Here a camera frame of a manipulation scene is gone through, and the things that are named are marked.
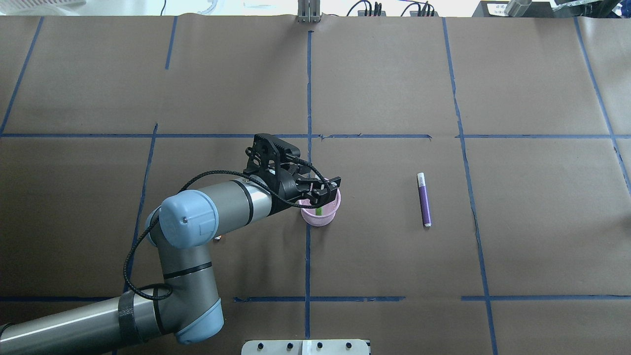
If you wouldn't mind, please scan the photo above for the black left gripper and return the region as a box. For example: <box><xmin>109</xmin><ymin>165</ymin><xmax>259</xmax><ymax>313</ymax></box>
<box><xmin>266</xmin><ymin>163</ymin><xmax>341</xmax><ymax>208</ymax></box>

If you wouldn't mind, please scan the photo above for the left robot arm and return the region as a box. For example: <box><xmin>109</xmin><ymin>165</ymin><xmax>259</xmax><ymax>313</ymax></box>
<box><xmin>1</xmin><ymin>159</ymin><xmax>341</xmax><ymax>355</ymax></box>

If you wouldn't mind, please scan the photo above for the pink mesh pen holder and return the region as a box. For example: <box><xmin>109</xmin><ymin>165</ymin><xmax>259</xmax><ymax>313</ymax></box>
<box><xmin>300</xmin><ymin>190</ymin><xmax>341</xmax><ymax>227</ymax></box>

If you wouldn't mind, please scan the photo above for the purple highlighter pen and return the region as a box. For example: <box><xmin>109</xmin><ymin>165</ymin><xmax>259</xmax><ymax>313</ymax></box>
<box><xmin>417</xmin><ymin>172</ymin><xmax>432</xmax><ymax>228</ymax></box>

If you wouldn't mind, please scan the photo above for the upper power strip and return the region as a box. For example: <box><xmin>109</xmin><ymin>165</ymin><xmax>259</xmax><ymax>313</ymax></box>
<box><xmin>346</xmin><ymin>0</ymin><xmax>386</xmax><ymax>17</ymax></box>

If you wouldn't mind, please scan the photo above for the power strip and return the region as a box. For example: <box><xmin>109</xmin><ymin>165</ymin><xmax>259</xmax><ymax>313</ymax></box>
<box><xmin>346</xmin><ymin>0</ymin><xmax>386</xmax><ymax>17</ymax></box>
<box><xmin>400</xmin><ymin>0</ymin><xmax>439</xmax><ymax>17</ymax></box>

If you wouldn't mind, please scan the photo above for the lower power strip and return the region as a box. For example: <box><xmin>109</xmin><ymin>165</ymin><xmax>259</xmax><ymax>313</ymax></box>
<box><xmin>400</xmin><ymin>0</ymin><xmax>439</xmax><ymax>17</ymax></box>

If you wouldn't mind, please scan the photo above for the black box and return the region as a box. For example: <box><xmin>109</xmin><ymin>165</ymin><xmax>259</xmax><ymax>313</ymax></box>
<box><xmin>471</xmin><ymin>0</ymin><xmax>555</xmax><ymax>18</ymax></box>

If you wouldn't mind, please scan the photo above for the steel cup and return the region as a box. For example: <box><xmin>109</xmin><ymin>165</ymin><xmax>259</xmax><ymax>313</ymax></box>
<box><xmin>503</xmin><ymin>0</ymin><xmax>532</xmax><ymax>18</ymax></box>

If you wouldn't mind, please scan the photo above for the black left camera cable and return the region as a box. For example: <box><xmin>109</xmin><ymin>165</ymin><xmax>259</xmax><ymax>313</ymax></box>
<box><xmin>123</xmin><ymin>155</ymin><xmax>331</xmax><ymax>300</ymax></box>

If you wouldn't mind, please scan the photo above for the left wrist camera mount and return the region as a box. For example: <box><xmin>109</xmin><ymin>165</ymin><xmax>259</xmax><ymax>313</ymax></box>
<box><xmin>244</xmin><ymin>133</ymin><xmax>301</xmax><ymax>175</ymax></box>

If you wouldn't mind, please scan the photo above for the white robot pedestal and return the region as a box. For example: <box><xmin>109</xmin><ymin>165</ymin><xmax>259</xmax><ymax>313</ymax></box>
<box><xmin>241</xmin><ymin>339</ymin><xmax>372</xmax><ymax>355</ymax></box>

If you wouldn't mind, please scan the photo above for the aluminium frame post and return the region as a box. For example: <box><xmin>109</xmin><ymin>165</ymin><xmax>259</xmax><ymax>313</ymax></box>
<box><xmin>297</xmin><ymin>0</ymin><xmax>321</xmax><ymax>23</ymax></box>

